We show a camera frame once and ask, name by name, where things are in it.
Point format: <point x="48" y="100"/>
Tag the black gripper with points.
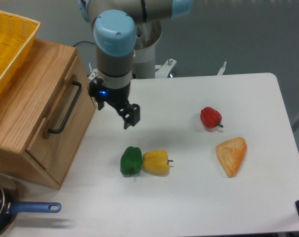
<point x="117" y="97"/>

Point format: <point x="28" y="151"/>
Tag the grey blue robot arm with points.
<point x="125" y="34"/>

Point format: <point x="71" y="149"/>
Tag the wooden drawer cabinet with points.
<point x="26" y="102"/>

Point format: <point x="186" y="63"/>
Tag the green toy bell pepper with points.
<point x="131" y="161"/>

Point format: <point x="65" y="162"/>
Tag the yellow toy bell pepper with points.
<point x="157" y="162"/>

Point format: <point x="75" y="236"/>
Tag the red toy bell pepper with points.
<point x="211" y="118"/>

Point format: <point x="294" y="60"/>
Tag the orange toy bread slice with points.
<point x="230" y="154"/>

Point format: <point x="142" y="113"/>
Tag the yellow plastic basket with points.
<point x="17" y="35"/>

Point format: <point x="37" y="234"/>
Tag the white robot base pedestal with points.
<point x="144" y="66"/>

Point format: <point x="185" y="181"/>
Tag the blue handled frying pan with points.
<point x="11" y="205"/>

